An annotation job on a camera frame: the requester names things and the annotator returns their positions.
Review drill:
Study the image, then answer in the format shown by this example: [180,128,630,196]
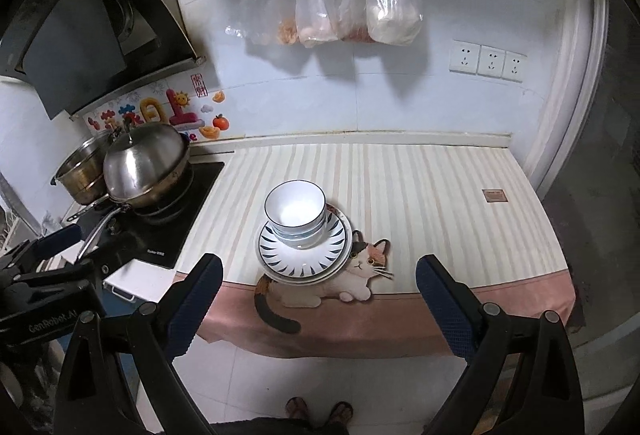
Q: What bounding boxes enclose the white door frame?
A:
[527,0,610,188]

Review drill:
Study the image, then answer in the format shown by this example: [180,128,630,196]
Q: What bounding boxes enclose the black range hood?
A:
[0,0,207,122]

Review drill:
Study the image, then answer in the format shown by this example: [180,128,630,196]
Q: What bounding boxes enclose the white wall socket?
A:
[501,51,529,84]
[477,45,509,79]
[448,40,482,76]

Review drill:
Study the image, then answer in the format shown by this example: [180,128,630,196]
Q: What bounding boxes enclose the steel pot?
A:
[52,130,117,207]

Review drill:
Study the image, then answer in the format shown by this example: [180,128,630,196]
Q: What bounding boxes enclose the steel wok with lid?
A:
[77,158,197,263]

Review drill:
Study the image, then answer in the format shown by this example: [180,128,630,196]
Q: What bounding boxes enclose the steel wok lid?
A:
[102,121,192,202]

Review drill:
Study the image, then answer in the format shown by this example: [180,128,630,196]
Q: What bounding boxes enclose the clear plastic bag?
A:
[224,0,283,47]

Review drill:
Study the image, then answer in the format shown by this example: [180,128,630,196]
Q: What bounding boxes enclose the person's right sandal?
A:
[327,401,355,424]

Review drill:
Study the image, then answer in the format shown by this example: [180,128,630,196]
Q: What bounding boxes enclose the black induction cooktop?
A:
[65,160,226,271]

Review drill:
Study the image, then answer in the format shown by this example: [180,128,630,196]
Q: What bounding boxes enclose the white plate with dark rim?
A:
[260,205,355,287]

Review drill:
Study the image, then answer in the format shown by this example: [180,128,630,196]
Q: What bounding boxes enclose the person's sandal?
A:
[285,397,309,422]
[327,401,355,424]

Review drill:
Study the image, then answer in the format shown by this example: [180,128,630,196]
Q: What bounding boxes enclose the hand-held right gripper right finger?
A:
[416,254,586,435]

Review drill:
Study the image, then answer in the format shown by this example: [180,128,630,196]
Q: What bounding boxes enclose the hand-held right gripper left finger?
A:
[52,253,224,435]

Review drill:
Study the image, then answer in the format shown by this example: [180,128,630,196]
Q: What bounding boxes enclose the colourful wall stickers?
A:
[85,72,231,143]

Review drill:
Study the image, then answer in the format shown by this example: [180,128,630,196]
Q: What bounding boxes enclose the person's left sandal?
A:
[285,397,309,422]

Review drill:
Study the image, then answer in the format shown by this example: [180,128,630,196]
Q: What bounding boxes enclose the striped cat print tablecloth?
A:
[175,142,577,361]

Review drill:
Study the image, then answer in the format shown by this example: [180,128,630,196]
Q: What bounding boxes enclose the white bowl with dark rim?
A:
[263,181,329,237]

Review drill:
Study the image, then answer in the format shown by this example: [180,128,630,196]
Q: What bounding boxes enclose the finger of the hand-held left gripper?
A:
[70,217,146,288]
[17,223,83,268]

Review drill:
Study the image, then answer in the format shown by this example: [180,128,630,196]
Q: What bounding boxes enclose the white drawer with handle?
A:
[102,259,177,302]

